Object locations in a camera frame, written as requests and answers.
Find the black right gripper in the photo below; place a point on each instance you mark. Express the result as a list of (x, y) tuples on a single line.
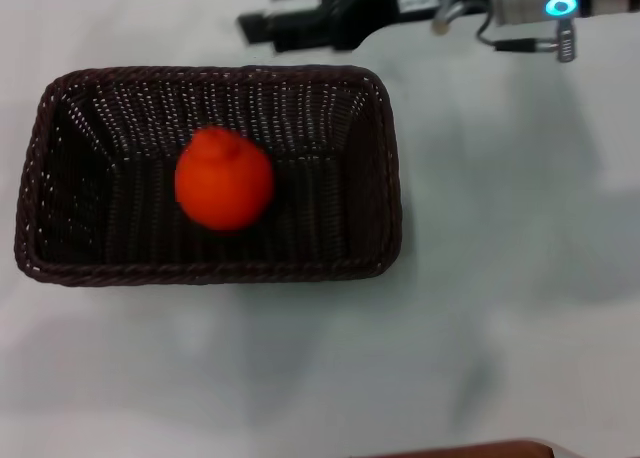
[(370, 3)]

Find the orange round fruit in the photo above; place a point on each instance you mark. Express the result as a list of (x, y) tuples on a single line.
[(225, 180)]

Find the dark brown woven basket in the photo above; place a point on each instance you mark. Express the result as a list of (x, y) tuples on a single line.
[(100, 203)]

